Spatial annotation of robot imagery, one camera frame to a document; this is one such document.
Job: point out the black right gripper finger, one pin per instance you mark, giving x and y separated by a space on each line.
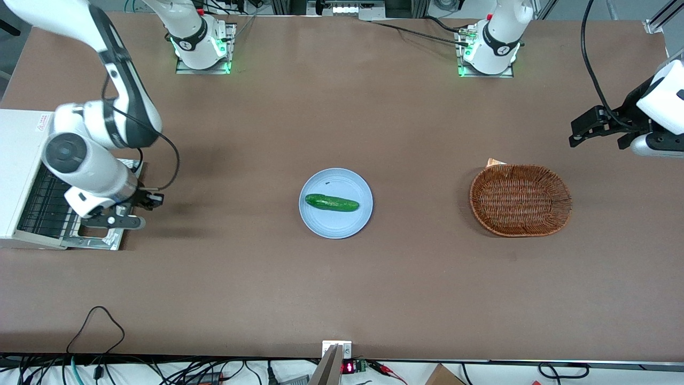
149 200
115 222

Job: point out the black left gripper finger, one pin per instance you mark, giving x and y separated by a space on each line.
628 141
588 122

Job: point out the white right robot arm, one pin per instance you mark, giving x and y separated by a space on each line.
91 166

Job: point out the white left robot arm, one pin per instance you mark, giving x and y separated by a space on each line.
497 43

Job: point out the white toaster oven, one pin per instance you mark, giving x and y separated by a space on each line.
18 160

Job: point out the orange paper basket tag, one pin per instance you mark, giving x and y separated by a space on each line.
494 162

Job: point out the brown oval wicker basket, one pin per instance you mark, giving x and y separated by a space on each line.
521 200

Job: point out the black power adapter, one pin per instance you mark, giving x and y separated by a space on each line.
206 378

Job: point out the green cucumber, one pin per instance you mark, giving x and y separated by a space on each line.
331 202

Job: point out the light blue round plate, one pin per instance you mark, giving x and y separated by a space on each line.
336 224

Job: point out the red digit display module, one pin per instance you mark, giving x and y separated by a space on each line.
348 367

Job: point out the lit control box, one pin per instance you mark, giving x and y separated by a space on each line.
344 8

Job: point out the red and black clip leads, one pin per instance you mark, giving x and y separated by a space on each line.
387 370

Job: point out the brown cardboard box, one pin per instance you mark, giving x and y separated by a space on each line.
443 377

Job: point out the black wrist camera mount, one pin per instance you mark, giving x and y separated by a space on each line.
638 104

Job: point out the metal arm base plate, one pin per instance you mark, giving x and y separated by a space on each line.
481 75
203 70

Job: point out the aluminium frame profile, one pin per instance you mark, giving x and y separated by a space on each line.
660 18

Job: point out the grey camera mount bar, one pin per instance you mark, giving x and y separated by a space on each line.
326 369

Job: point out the white metal edge bracket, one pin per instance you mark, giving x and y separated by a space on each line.
344 347

